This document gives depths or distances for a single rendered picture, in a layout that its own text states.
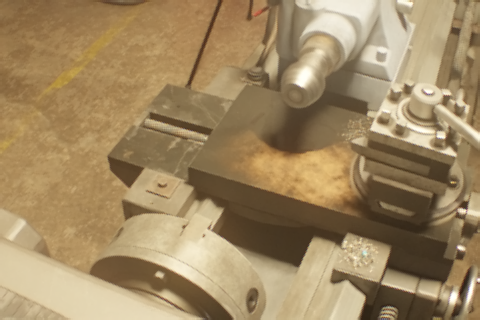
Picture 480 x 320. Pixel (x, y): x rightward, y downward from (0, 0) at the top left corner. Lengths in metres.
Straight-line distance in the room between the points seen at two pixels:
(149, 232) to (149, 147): 0.65
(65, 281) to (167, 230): 0.24
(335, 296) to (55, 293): 0.72
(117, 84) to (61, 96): 0.29
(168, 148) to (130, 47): 2.03
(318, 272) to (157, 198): 0.37
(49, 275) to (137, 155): 0.84
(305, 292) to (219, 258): 0.45
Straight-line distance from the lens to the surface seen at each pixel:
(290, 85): 1.33
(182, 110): 1.65
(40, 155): 2.95
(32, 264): 0.74
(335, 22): 1.49
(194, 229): 0.92
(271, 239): 1.55
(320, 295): 1.32
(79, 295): 0.70
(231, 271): 0.90
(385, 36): 1.70
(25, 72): 3.50
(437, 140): 1.19
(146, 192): 1.44
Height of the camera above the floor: 1.89
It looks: 43 degrees down
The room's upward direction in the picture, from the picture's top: 2 degrees clockwise
